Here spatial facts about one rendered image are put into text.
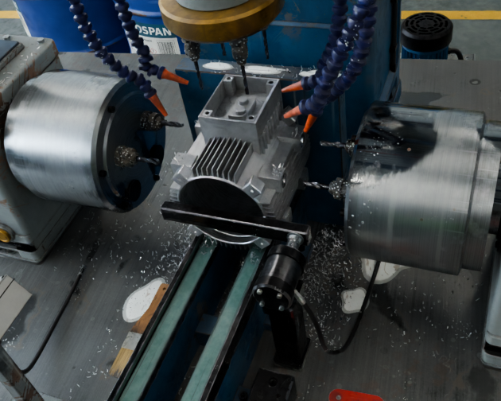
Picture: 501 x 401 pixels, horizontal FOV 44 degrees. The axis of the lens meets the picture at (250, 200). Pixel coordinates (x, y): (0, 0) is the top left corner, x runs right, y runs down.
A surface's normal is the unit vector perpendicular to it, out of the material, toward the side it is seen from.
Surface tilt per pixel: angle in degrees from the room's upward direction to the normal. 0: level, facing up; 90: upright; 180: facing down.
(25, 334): 0
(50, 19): 90
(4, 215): 90
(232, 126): 90
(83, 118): 32
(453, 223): 66
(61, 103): 20
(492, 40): 0
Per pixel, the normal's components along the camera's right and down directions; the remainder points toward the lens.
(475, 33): -0.14, -0.70
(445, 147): -0.23, -0.47
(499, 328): -0.34, 0.70
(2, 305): 0.70, -0.26
